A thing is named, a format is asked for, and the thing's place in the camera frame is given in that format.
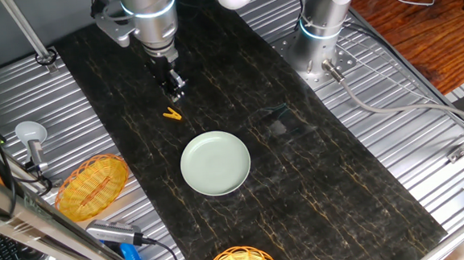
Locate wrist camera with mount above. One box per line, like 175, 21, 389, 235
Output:
89, 2, 139, 50

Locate pale green round plate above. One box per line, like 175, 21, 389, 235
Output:
177, 128, 254, 199

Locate aluminium frame beam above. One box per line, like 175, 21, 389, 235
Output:
0, 157, 152, 260

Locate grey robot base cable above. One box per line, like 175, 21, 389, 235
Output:
321, 51, 464, 139

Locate black camera cable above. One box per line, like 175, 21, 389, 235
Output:
141, 234, 180, 260

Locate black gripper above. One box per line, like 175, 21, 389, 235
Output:
146, 54, 188, 105

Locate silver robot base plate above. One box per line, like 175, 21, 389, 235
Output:
269, 28, 359, 94

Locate black marble pattern mat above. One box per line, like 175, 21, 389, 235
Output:
52, 0, 450, 260

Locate yellow plastic clamp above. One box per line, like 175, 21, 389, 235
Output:
162, 105, 183, 122

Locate grey depth camera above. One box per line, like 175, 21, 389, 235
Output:
84, 216, 145, 250

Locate black grey clamp mount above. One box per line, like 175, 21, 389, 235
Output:
23, 159, 56, 198

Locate grey tripod pole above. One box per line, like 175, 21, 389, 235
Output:
0, 0, 60, 77

